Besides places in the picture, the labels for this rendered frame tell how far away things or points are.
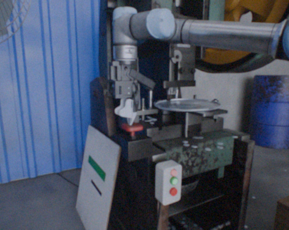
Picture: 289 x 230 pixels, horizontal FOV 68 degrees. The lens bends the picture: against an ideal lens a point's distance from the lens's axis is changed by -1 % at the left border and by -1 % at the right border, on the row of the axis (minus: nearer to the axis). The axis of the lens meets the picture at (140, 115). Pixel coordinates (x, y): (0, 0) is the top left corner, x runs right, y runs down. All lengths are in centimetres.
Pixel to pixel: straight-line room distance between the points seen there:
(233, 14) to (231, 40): 69
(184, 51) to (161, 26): 44
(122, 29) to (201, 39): 23
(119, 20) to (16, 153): 164
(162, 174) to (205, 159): 32
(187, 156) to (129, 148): 29
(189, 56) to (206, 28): 38
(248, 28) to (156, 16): 24
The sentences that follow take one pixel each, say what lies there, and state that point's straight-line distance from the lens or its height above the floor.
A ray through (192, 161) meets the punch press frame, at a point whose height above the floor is 57.
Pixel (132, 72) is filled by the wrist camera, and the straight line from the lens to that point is 71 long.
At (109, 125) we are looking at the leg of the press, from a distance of 119.
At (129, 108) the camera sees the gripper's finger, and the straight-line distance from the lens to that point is 71.
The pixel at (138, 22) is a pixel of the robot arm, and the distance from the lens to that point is 65.
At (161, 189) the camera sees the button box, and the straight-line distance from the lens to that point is 76.
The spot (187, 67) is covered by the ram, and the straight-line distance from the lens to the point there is 101.
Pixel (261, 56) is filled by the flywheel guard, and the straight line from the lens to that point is 117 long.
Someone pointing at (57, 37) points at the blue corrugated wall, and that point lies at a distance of 204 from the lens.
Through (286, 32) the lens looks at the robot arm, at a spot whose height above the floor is 100.
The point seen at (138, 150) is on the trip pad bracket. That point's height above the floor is 67.
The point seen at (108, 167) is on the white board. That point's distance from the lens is 115.
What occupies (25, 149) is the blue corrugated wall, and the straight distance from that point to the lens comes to 210.
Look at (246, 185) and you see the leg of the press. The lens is 119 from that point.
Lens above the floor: 94
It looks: 12 degrees down
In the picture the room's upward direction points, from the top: straight up
